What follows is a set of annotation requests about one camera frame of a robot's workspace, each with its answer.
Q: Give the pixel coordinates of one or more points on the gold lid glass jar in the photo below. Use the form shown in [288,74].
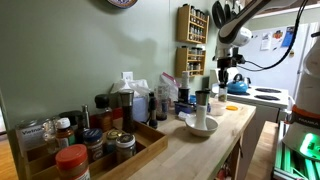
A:
[112,138]

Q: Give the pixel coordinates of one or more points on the dark grinder with steel top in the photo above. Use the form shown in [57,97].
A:
[127,110]

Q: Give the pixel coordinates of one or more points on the bamboo wooden tray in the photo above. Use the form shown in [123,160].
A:
[150,146]

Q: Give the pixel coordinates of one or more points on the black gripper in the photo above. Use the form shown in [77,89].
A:
[226,62]

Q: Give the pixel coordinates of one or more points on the white cap red label bottle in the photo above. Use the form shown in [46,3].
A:
[64,131]

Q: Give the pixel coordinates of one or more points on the colourful fridge magnet picture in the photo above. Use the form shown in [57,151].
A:
[277,34]

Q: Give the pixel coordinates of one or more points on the black cap brown bottle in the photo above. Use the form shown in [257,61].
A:
[103,113]

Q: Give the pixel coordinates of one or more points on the green lit robot base stand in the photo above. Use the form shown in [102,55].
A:
[293,163]

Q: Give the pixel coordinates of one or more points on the small black hanging pan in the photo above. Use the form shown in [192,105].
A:
[228,10]

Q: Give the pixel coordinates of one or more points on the blue paper sheet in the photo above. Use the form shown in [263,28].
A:
[287,36]

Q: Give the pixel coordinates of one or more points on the white paper note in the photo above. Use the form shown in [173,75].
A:
[265,41]

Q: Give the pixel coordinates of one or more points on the short wooden spice rack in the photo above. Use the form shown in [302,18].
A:
[181,61]

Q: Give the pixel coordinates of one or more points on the large black hanging pan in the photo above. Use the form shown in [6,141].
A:
[217,14]

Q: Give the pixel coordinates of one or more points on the orange lid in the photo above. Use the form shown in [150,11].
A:
[232,108]

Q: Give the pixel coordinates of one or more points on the white grinder with steel top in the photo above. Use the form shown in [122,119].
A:
[201,111]

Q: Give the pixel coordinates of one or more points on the tall clear glass jar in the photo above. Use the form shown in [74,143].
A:
[162,103]

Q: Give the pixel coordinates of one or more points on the clear empty glass jar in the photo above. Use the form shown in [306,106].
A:
[49,133]

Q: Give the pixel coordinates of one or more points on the clear plastic container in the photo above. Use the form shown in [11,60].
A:
[217,109]

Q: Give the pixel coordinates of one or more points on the white labelled glass jar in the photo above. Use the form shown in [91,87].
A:
[30,135]

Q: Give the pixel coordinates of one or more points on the blue lid spice jar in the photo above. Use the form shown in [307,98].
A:
[93,143]

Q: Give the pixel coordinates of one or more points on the red packaged item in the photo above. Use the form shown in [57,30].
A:
[222,173]

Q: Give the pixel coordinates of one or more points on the blue kettle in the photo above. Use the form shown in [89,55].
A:
[238,86]

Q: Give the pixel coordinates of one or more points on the navy blue bowl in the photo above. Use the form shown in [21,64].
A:
[182,108]

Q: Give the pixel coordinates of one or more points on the pale blue container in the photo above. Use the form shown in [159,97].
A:
[140,108]

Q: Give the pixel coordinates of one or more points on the tall wooden spice rack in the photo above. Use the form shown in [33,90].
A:
[182,23]

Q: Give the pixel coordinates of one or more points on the white wall outlet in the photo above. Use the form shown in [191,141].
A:
[127,76]

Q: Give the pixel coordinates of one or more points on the zip bag with red strip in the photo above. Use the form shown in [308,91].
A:
[170,85]

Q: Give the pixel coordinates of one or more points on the slim black bottle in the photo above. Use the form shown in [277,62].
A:
[152,110]

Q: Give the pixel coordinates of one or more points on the black lid jar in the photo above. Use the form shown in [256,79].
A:
[71,115]

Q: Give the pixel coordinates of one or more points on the red box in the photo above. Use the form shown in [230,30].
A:
[117,113]

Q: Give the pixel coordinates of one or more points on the slim steel shaker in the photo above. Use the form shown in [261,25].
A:
[86,115]

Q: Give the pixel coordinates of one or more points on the white ceramic bowl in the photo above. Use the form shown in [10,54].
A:
[204,130]

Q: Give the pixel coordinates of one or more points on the black grinder with white top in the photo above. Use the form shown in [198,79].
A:
[184,88]

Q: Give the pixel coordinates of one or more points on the white lid spice jar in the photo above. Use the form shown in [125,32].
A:
[125,148]

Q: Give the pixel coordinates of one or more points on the small clear spice bottle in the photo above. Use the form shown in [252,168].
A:
[222,95]

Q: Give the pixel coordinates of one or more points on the red lid spice jar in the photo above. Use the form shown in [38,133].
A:
[72,161]

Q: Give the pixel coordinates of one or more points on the white electric stove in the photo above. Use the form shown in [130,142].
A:
[258,133]

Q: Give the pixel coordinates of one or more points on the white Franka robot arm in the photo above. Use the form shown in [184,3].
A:
[308,90]

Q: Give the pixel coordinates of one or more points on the crumpled white plastic bag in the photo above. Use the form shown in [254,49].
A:
[133,86]

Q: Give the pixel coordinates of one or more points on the white refrigerator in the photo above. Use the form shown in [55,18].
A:
[276,76]

